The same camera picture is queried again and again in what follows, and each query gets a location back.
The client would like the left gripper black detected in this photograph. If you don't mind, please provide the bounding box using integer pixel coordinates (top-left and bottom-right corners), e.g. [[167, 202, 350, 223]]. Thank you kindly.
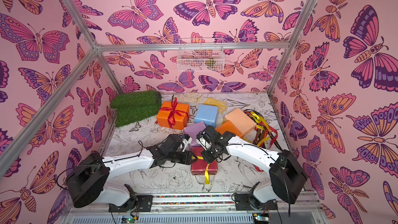
[[167, 150, 200, 166]]

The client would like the orange gift box front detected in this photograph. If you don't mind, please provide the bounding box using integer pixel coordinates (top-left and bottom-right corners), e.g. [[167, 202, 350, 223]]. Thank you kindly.
[[216, 120, 244, 138]]

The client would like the purple gift box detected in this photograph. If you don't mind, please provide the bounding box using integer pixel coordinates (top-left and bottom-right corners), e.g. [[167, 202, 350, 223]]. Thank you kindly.
[[183, 121, 206, 147]]

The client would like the light blue gift box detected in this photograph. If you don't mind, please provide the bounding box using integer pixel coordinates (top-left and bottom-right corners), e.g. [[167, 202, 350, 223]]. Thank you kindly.
[[194, 104, 218, 128]]

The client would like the peach gift box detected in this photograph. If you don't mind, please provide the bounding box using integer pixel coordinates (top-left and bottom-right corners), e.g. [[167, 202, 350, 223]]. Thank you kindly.
[[225, 108, 257, 137]]

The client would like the dark red gift box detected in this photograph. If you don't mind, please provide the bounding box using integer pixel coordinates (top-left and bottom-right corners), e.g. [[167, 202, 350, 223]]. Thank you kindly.
[[191, 146, 218, 175]]

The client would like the brown ribbon bow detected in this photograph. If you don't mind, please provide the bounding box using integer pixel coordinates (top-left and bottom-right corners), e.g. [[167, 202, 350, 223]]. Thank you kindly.
[[253, 129, 269, 147]]

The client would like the yellow ribbon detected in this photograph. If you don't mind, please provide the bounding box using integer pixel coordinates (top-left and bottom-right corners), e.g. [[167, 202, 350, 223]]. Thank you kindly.
[[192, 157, 210, 185], [245, 110, 273, 147]]

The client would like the black printed ribbon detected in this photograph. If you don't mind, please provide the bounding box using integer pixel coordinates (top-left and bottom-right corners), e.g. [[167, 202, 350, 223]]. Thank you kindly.
[[244, 109, 284, 151]]

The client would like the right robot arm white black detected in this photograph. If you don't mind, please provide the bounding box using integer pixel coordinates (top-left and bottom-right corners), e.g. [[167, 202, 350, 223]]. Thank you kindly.
[[197, 125, 308, 209]]

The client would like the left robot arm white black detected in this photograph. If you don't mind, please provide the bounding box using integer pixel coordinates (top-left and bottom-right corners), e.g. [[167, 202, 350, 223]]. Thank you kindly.
[[65, 134, 197, 212]]

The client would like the large orange gift box back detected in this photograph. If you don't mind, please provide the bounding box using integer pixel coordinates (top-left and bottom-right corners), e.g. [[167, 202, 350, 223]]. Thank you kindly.
[[155, 101, 190, 131]]

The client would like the white work glove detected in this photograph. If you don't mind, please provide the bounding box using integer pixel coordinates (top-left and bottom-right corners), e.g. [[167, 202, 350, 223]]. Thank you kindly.
[[173, 92, 202, 104]]

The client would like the green artificial grass mat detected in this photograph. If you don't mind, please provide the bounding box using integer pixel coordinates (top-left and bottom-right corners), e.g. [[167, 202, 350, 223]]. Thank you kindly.
[[110, 90, 162, 127]]

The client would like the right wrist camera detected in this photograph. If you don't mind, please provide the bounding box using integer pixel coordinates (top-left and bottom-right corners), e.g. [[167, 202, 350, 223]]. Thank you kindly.
[[197, 137, 211, 150]]

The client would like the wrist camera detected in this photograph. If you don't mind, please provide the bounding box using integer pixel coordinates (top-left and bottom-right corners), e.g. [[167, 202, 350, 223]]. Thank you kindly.
[[197, 137, 211, 150], [181, 134, 192, 151]]

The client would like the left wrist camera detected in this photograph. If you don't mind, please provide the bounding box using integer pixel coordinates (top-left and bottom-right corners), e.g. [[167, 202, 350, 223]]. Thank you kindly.
[[181, 134, 192, 151]]

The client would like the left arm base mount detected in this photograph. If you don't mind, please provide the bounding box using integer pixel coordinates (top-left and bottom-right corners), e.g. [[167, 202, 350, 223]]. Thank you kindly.
[[108, 184, 153, 213]]

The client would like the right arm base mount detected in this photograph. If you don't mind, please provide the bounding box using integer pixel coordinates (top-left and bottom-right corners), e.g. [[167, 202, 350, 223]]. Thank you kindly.
[[231, 182, 278, 211]]

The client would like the white wire basket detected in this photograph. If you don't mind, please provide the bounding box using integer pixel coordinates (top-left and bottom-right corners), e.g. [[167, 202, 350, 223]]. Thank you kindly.
[[176, 37, 225, 73]]

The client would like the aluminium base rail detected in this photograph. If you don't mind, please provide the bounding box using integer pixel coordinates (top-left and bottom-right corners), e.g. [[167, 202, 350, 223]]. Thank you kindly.
[[58, 192, 329, 224]]

